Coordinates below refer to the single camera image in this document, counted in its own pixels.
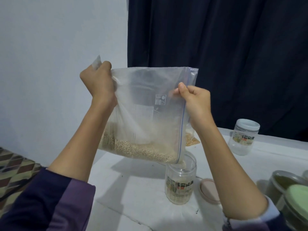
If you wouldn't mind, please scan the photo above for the person's right hand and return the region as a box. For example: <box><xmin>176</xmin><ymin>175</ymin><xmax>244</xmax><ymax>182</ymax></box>
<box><xmin>173</xmin><ymin>82</ymin><xmax>215</xmax><ymax>132</ymax></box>

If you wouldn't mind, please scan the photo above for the person's left hand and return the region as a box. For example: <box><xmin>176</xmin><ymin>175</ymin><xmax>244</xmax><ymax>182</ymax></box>
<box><xmin>80</xmin><ymin>61</ymin><xmax>117</xmax><ymax>110</ymax></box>

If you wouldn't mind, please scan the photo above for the zip bag of corn kernels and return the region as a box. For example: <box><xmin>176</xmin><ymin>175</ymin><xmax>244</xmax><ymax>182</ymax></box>
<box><xmin>185</xmin><ymin>125</ymin><xmax>201</xmax><ymax>147</ymax></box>

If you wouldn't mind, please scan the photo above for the clear bag with cream grains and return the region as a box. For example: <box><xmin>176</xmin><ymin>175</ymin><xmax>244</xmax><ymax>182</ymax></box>
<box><xmin>92</xmin><ymin>56</ymin><xmax>199</xmax><ymax>165</ymax></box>

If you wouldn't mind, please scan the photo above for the transparent jar blue lid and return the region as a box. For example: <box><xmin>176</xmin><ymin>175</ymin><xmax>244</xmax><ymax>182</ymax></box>
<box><xmin>228</xmin><ymin>119</ymin><xmax>261</xmax><ymax>156</ymax></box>

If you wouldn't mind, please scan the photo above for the transparent jar pink lid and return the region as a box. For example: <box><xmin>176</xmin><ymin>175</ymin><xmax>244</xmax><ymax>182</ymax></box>
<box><xmin>165</xmin><ymin>150</ymin><xmax>197</xmax><ymax>205</ymax></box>

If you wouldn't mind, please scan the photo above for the pink round lid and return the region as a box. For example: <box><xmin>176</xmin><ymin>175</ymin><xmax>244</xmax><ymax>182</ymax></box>
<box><xmin>199</xmin><ymin>178</ymin><xmax>221</xmax><ymax>205</ymax></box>

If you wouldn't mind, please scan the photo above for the pile of green beans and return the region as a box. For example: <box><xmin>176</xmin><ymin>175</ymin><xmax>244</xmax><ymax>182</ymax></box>
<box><xmin>271</xmin><ymin>175</ymin><xmax>301</xmax><ymax>204</ymax></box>

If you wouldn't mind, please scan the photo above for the green round lid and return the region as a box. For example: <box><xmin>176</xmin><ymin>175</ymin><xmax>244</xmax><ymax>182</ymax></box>
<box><xmin>284</xmin><ymin>184</ymin><xmax>308</xmax><ymax>222</ymax></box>

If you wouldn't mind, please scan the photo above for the transparent jar green lid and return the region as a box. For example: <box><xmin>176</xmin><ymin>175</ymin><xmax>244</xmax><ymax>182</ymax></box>
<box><xmin>281</xmin><ymin>184</ymin><xmax>308</xmax><ymax>231</ymax></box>

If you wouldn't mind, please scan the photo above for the person's right forearm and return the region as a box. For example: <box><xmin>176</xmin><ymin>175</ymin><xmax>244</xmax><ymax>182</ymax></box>
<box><xmin>195</xmin><ymin>119</ymin><xmax>289</xmax><ymax>231</ymax></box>

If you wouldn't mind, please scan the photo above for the person's left forearm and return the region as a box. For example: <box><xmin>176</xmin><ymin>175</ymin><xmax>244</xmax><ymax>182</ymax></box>
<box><xmin>0</xmin><ymin>101</ymin><xmax>116</xmax><ymax>231</ymax></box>

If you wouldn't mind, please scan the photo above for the dark navy curtain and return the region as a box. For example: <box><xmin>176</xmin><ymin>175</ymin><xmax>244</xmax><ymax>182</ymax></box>
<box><xmin>127</xmin><ymin>0</ymin><xmax>308</xmax><ymax>141</ymax></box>

